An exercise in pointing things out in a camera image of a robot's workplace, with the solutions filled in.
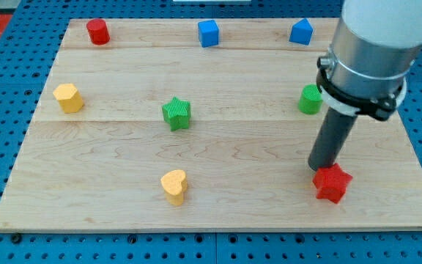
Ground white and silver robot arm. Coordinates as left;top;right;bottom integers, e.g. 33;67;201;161
330;0;422;99

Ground green star block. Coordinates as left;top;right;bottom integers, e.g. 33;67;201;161
162;97;191;131

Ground red star block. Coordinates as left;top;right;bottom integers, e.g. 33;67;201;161
312;164;353;204

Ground yellow hexagon block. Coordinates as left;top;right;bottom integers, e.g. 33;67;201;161
53;83;84;114

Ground light wooden board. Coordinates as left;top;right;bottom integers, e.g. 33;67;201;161
0;18;422;233

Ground yellow heart block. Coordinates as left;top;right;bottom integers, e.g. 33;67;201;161
160;169;188;206

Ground blue cube block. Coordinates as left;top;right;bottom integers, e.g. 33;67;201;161
197;20;220;48

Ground green cylinder block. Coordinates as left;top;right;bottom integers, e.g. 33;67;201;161
297;84;322;114

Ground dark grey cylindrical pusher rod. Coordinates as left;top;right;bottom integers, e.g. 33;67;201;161
308;108;357;171

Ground blue triangular prism block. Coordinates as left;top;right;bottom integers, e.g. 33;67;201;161
289;18;314;45

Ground red cylinder block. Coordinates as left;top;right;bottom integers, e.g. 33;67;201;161
86;18;110;45

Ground black clamp ring with white collar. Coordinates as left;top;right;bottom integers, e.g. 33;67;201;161
315;54;408;122

